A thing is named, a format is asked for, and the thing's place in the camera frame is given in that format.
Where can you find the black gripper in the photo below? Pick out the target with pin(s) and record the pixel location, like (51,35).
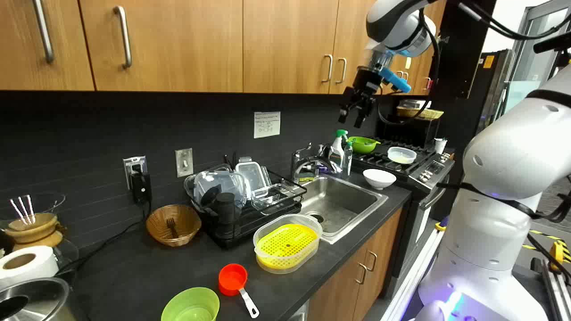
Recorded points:
(367,85)

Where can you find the light green plastic bowl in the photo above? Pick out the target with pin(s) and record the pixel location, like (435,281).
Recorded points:
(190,304)

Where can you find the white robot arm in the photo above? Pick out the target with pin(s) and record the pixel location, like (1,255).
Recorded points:
(506,160)

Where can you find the dark green bowl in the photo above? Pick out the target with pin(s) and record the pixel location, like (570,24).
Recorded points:
(363,144)

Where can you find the white bowl with food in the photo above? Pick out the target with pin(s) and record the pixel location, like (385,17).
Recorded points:
(403,155)

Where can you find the white ceramic bowl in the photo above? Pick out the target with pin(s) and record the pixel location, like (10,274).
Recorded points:
(380,178)

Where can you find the wooden bowl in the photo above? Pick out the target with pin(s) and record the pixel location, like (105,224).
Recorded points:
(162,228)

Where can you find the black toaster oven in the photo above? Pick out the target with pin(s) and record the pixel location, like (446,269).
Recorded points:
(412,131)

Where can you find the woven basket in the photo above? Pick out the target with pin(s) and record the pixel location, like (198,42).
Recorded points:
(421,112)

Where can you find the chrome faucet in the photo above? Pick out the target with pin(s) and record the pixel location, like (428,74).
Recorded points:
(305,160)

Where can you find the white paper sign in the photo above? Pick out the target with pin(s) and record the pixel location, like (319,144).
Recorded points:
(267,123)

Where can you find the small white cup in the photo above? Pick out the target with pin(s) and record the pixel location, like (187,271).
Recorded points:
(440,146)

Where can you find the stainless steel sink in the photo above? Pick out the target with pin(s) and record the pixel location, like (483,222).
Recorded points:
(340,205)

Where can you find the black stove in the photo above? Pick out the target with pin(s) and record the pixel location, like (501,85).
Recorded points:
(429,171)

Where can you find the clear rectangular food container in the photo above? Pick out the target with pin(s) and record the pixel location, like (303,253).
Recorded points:
(255,174)

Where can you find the black upright panel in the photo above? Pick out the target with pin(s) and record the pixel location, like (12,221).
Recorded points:
(465,64)

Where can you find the yellow strainer insert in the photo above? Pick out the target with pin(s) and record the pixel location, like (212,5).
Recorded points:
(287,242)

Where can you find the black dish rack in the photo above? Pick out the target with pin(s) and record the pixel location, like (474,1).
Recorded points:
(251,222)

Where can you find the black cup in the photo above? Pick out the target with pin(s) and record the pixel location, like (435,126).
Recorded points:
(226,206)

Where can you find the red measuring cup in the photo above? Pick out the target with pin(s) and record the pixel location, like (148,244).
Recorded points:
(233,278)

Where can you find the black power plug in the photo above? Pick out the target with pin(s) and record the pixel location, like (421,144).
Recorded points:
(140,185)

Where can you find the yellow black tool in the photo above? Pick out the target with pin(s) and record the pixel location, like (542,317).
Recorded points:
(560,255)

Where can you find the white pink straw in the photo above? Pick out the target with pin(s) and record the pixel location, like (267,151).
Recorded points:
(24,208)
(19,210)
(32,206)

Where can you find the utensil holder with sticks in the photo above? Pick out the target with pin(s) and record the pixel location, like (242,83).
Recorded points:
(33,228)

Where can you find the white paper towel roll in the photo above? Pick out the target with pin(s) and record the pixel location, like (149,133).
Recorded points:
(30,263)

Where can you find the stainless steel kettle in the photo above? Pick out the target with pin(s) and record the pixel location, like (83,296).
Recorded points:
(42,299)

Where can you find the white switch plate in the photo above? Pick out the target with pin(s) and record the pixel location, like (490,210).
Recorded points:
(185,160)

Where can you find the white wall outlet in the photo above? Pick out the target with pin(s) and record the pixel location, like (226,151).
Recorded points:
(128,162)

